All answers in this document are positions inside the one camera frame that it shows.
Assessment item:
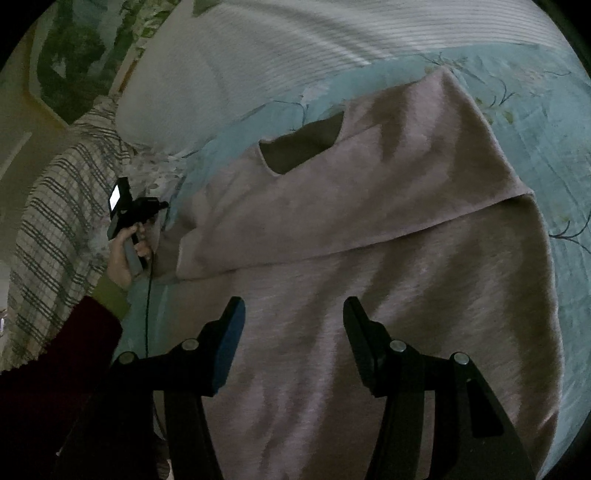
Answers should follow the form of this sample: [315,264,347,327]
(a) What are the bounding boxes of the grey-pink knit garment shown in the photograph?
[155,69,564,479]

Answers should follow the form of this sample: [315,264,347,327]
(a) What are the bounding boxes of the dark sleeve left forearm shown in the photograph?
[1,271,162,479]

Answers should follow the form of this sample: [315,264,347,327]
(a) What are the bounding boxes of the person's left hand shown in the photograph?
[106,223,152,291]

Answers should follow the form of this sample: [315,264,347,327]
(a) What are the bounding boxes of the white floral fabric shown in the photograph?
[88,151,189,276]

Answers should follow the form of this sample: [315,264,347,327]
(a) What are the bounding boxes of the green plaid bed sheet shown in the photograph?
[1,96,133,370]

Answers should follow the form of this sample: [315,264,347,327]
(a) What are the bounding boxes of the white striped pillow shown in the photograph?
[116,1,567,155]

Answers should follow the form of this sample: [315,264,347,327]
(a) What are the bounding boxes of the green leaf patterned pillow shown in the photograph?
[29,0,179,125]

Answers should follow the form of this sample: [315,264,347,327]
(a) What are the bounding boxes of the light blue floral quilt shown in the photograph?
[139,45,590,476]

